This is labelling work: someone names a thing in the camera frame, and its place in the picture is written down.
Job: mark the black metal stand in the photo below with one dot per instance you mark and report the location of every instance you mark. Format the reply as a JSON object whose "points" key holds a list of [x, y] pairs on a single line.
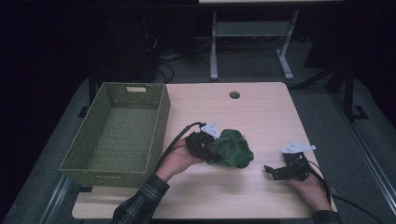
{"points": [[348, 93], [92, 90]]}

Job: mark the green woven basket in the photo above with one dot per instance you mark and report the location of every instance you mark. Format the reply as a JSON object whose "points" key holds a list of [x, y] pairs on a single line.
{"points": [[124, 137]]}

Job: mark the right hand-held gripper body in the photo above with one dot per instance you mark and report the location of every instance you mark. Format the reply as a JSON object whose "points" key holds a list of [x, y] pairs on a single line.
{"points": [[295, 169]]}

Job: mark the person's right hand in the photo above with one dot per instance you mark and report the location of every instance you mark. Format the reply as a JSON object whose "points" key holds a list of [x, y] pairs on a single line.
{"points": [[311, 193]]}

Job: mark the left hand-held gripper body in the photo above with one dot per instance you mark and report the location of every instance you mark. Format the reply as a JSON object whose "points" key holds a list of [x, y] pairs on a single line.
{"points": [[199, 143]]}

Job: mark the white metal desk frame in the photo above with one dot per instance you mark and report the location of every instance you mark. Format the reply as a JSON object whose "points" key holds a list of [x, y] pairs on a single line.
{"points": [[249, 28]]}

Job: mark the green plush garment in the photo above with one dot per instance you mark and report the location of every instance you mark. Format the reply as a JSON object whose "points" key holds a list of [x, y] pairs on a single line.
{"points": [[232, 149]]}

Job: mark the metal floor rail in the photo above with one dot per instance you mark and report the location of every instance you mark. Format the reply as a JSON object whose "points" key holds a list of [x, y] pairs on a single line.
{"points": [[367, 158], [56, 199]]}

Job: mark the dark cabinet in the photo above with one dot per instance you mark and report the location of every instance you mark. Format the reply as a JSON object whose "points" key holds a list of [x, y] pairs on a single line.
{"points": [[130, 46]]}

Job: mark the person's left hand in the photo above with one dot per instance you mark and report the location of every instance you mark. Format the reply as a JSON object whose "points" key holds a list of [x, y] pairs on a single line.
{"points": [[176, 163]]}

